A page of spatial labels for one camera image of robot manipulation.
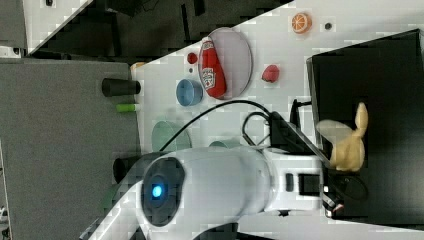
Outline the black silver toaster oven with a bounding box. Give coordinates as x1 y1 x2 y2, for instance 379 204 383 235
307 29 424 230

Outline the green toy vegetable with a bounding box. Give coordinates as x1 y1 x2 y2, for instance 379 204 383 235
116 104 137 113

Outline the toy strawberry near oven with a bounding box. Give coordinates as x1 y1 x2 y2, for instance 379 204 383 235
261 65 280 83

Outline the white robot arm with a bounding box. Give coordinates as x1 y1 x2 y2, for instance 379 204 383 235
79 108 368 240

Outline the peeled toy banana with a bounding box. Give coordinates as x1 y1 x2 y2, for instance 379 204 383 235
316 102 369 172

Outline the toy orange slice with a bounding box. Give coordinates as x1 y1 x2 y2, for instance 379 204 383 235
291 12 312 34

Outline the green mug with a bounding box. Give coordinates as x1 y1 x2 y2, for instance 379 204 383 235
210 139 240 149

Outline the grey round plate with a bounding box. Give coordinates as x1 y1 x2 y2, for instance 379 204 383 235
198 28 252 100

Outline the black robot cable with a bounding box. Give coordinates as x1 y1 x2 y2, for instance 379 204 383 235
159 99 273 153

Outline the green oval colander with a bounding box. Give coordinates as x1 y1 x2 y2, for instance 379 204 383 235
151 121 192 151

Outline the dark grey object top corner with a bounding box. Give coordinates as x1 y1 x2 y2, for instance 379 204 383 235
101 78 141 97

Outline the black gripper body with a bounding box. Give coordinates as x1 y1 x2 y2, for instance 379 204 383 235
269 112 369 212

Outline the blue bowl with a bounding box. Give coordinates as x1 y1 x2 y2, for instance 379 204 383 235
176 79 203 107

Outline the toy strawberry at table edge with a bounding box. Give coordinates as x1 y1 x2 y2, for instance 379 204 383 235
187 52 198 64

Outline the red ketchup bottle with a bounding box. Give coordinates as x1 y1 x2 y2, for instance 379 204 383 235
200 37 227 98

